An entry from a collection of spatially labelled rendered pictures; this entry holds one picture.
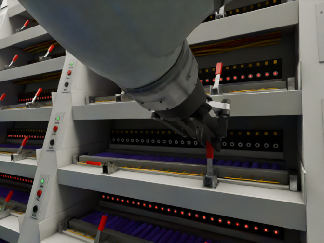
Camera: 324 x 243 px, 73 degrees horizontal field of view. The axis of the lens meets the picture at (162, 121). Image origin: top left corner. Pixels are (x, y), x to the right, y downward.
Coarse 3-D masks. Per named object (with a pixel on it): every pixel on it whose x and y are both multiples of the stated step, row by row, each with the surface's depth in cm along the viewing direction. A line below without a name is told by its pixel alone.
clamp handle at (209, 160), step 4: (208, 144) 44; (208, 148) 44; (212, 148) 43; (208, 152) 44; (212, 152) 43; (208, 156) 44; (212, 156) 43; (208, 160) 44; (212, 160) 44; (208, 164) 44; (212, 164) 44; (208, 168) 44; (212, 168) 44; (208, 172) 44; (212, 172) 44
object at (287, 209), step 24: (96, 144) 77; (120, 144) 76; (72, 168) 63; (96, 168) 61; (120, 192) 53; (144, 192) 49; (168, 192) 46; (192, 192) 43; (216, 192) 41; (240, 192) 40; (264, 192) 39; (288, 192) 39; (240, 216) 39; (264, 216) 37; (288, 216) 35
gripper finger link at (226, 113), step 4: (224, 100) 31; (228, 100) 31; (220, 112) 31; (224, 112) 30; (228, 112) 30; (220, 116) 31; (224, 116) 31; (228, 116) 31; (220, 120) 32; (224, 120) 32; (220, 124) 34; (224, 124) 34; (220, 128) 35; (224, 128) 35; (220, 132) 37; (224, 132) 36; (220, 136) 38; (224, 136) 38
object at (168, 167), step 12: (84, 156) 67; (96, 156) 66; (132, 168) 56; (144, 168) 57; (156, 168) 55; (168, 168) 54; (180, 168) 52; (192, 168) 51; (204, 168) 49; (228, 168) 47; (240, 168) 47; (252, 168) 46; (252, 180) 43; (264, 180) 44; (276, 180) 43
